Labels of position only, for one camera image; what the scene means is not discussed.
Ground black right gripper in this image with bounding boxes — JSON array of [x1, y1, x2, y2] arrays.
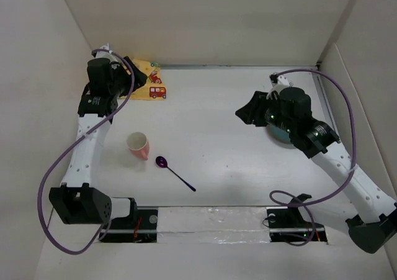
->
[[235, 90, 295, 134]]

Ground yellow car-print placemat cloth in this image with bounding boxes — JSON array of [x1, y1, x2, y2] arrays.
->
[[125, 56, 167, 101]]

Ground teal ceramic plate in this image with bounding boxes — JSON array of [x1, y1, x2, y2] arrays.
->
[[265, 125, 295, 150]]

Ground pink ceramic mug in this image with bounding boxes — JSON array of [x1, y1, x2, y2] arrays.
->
[[127, 132, 149, 161]]

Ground purple metal spoon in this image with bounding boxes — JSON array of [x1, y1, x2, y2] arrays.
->
[[155, 156, 197, 192]]

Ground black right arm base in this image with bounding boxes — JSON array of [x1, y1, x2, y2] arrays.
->
[[262, 206, 328, 245]]

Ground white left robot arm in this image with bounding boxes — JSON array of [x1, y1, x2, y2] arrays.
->
[[49, 48, 147, 228]]

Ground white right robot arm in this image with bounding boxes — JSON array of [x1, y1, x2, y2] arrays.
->
[[235, 72, 396, 254]]

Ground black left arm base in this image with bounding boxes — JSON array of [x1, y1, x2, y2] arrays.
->
[[98, 207, 158, 243]]

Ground silver foil tape strip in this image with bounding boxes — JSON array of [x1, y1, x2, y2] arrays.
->
[[156, 207, 270, 245]]

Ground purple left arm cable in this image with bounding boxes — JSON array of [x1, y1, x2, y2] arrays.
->
[[37, 48, 136, 256]]

